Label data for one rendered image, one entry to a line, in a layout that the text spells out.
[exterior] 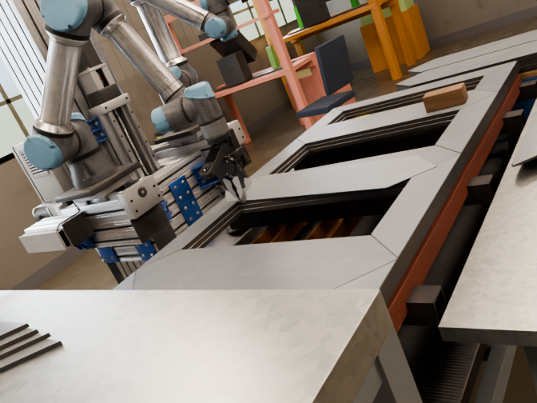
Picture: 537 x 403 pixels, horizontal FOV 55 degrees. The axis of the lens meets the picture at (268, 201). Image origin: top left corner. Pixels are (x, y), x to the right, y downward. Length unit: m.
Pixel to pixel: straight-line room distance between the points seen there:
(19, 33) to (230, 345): 1.71
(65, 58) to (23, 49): 0.53
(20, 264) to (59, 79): 3.50
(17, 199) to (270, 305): 4.54
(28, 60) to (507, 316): 1.74
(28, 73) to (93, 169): 0.51
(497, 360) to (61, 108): 1.38
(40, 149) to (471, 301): 1.23
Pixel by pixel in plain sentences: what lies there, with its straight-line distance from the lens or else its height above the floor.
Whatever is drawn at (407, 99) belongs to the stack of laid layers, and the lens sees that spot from 2.05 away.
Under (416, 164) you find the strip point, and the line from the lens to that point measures 1.31.
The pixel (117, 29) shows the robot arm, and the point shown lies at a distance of 1.64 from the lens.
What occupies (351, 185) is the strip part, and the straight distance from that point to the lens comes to 1.32.
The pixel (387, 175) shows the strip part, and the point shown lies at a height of 0.85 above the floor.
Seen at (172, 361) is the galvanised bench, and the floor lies 1.05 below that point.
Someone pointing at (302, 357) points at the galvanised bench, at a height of 1.05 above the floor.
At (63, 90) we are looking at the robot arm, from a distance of 1.60.
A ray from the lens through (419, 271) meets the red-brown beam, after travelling 1.01.
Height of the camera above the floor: 1.30
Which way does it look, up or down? 18 degrees down
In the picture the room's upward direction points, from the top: 23 degrees counter-clockwise
